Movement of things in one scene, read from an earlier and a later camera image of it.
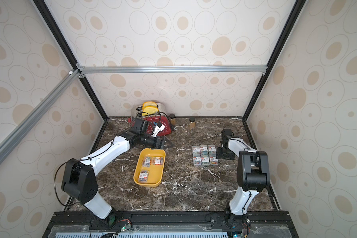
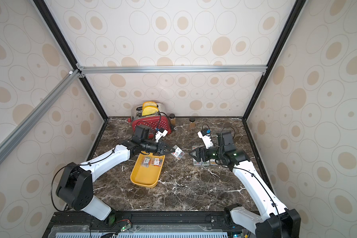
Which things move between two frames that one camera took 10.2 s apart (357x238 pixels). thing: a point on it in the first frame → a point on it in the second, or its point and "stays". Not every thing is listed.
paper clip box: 205,161 stays
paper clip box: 143,176 → 178,153
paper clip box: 213,160 stays
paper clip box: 197,160 stays
